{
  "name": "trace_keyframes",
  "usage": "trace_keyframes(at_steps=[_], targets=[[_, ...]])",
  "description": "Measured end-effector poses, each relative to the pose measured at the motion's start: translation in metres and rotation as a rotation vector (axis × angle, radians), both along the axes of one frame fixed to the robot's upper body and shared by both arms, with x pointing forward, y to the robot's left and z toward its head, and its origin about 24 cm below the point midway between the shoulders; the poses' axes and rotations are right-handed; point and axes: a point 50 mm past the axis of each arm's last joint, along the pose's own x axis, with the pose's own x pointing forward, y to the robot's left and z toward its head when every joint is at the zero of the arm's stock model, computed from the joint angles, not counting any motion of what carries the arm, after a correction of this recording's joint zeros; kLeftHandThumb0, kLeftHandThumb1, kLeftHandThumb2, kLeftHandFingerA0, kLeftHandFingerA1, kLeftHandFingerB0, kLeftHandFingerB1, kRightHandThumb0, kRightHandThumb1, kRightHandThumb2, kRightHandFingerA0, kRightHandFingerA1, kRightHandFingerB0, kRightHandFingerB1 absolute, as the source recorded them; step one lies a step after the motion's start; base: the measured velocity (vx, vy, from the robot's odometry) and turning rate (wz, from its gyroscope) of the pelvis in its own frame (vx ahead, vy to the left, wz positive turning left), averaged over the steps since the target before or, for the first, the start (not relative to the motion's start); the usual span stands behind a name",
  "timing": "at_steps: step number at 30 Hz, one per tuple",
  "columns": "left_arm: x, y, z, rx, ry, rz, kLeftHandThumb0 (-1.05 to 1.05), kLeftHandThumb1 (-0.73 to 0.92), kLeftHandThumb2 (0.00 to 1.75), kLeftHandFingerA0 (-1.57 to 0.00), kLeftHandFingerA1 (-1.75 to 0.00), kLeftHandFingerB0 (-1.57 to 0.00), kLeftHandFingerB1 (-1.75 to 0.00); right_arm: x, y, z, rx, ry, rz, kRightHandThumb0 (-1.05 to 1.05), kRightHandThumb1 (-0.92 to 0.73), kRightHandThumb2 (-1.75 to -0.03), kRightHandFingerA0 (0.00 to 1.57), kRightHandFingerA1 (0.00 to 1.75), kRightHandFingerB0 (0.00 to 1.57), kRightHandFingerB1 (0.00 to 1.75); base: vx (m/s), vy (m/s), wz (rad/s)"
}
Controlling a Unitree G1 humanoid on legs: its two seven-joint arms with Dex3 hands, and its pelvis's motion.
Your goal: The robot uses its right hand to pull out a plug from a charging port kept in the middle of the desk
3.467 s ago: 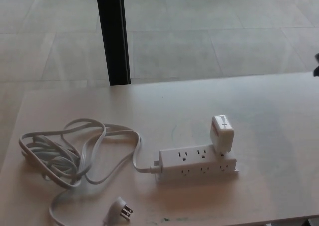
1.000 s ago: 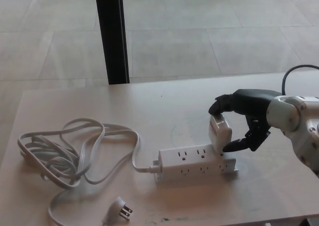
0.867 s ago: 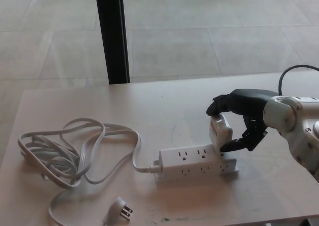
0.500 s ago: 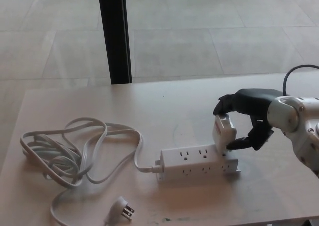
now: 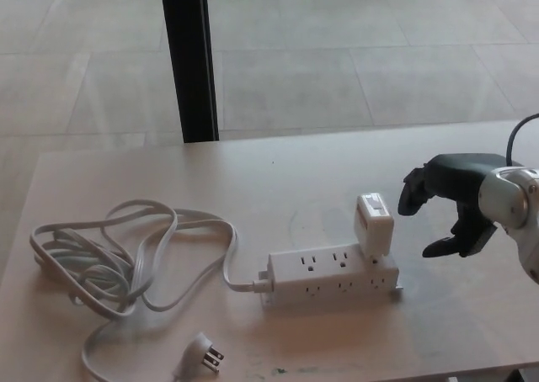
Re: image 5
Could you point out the white multi-outlet power strip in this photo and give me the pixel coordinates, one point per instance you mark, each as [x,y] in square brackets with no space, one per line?
[328,277]

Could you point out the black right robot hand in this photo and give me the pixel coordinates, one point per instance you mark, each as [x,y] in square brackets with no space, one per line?
[459,176]

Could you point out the black vertical window post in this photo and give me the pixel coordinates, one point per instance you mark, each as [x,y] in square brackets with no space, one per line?
[187,62]

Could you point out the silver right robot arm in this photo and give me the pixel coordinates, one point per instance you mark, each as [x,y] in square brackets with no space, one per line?
[505,197]

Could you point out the white square charger plug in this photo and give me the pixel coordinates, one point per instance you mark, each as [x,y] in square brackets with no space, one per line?
[375,235]

